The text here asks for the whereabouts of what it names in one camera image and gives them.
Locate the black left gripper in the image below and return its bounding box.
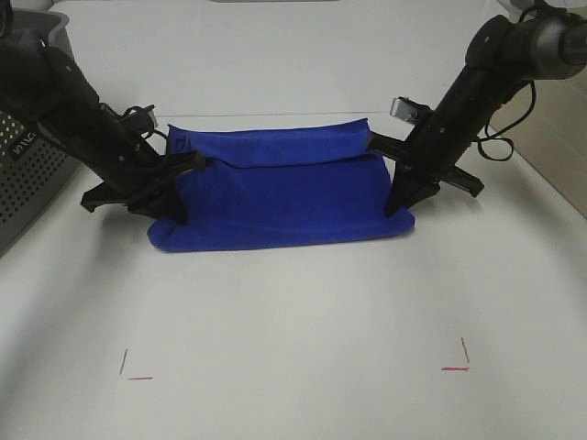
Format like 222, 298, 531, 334
80, 136, 205, 225

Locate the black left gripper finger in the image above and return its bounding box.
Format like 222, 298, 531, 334
384, 167, 440, 216

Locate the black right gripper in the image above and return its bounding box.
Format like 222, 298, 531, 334
367, 115, 484, 197

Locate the blue towel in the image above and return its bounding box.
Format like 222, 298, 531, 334
148, 119, 415, 252

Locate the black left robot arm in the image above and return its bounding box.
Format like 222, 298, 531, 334
1, 3, 439, 232

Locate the grey perforated laundry basket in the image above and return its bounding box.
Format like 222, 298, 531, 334
1, 8, 79, 254

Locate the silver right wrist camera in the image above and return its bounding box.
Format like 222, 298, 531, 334
390, 96, 432, 126

